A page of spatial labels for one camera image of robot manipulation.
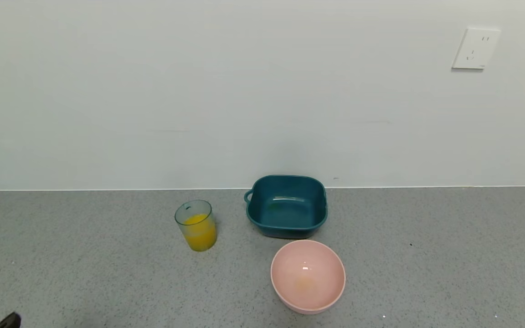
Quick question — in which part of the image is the clear ribbed plastic cup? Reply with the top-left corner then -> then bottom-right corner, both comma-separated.
175,200 -> 218,252

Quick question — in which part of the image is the white wall socket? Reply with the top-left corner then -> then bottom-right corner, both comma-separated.
452,28 -> 501,70

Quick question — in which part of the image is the orange juice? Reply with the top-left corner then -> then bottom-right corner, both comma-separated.
182,213 -> 217,252

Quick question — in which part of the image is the pink round bowl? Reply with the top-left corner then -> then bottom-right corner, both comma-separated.
270,240 -> 346,315

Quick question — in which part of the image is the teal square plastic basin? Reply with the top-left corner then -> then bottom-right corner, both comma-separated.
244,175 -> 328,239

